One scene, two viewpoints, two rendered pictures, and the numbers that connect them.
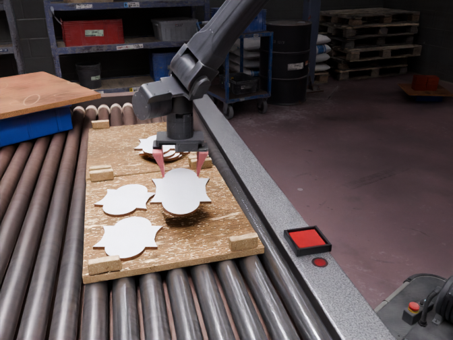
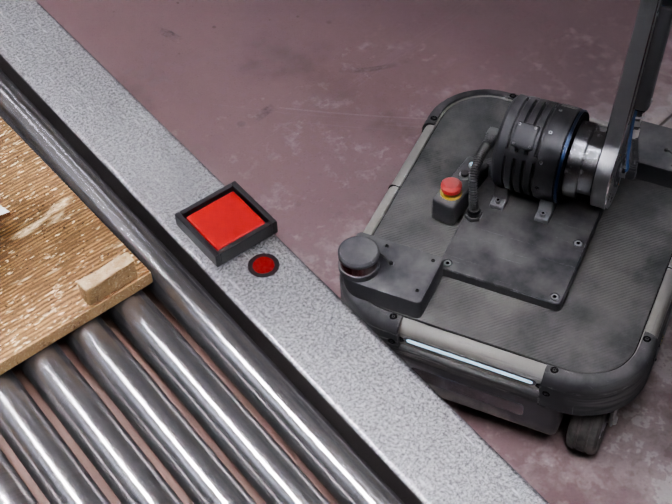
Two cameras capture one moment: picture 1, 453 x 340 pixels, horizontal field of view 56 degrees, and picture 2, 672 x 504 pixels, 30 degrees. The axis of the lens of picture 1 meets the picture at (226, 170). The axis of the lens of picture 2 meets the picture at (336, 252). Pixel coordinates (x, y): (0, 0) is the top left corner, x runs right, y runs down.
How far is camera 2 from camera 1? 0.44 m
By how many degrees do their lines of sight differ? 29
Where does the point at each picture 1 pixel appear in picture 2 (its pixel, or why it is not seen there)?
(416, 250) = (439, 16)
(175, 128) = not seen: outside the picture
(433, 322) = (492, 205)
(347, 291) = (327, 314)
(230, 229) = (67, 249)
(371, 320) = (377, 359)
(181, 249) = not seen: outside the picture
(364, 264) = (331, 88)
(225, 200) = (24, 172)
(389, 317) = (407, 221)
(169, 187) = not seen: outside the picture
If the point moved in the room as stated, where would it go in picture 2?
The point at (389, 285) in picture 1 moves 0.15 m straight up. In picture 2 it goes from (395, 126) to (395, 73)
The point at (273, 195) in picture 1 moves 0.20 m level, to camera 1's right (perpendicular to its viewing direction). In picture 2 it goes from (120, 118) to (284, 66)
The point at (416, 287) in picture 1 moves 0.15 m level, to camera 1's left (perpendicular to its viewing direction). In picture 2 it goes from (449, 132) to (377, 156)
